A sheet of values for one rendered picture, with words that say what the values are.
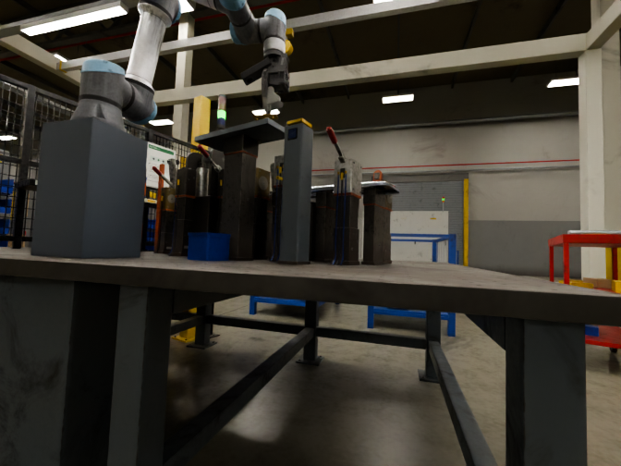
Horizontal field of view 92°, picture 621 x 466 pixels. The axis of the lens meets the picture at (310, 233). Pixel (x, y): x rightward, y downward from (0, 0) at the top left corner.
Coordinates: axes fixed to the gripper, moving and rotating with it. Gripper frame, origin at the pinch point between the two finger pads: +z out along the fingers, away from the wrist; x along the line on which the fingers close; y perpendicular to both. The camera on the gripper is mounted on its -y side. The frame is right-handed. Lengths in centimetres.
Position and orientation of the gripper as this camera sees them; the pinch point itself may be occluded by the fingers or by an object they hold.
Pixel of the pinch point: (265, 112)
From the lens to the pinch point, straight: 114.1
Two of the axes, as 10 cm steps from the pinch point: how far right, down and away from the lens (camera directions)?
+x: 1.6, 0.7, 9.8
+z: -0.3, 10.0, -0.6
